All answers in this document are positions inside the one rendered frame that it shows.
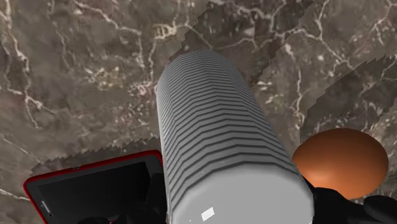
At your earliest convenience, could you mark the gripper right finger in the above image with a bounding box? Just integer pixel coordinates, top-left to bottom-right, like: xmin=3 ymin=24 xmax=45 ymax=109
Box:
xmin=303 ymin=178 xmax=397 ymax=224

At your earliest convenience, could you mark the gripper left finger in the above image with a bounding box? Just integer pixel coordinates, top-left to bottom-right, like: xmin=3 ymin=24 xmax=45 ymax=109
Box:
xmin=76 ymin=172 xmax=169 ymax=224

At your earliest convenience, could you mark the grey ribbed cylinder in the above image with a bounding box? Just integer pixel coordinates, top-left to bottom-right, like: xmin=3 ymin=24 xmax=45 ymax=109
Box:
xmin=155 ymin=50 xmax=316 ymax=224

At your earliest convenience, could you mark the brown egg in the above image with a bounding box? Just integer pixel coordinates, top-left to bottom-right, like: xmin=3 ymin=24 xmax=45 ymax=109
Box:
xmin=291 ymin=128 xmax=389 ymax=200

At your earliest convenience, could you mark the red-edged black tablet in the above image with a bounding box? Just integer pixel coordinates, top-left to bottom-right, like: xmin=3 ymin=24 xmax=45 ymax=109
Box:
xmin=22 ymin=150 xmax=165 ymax=224

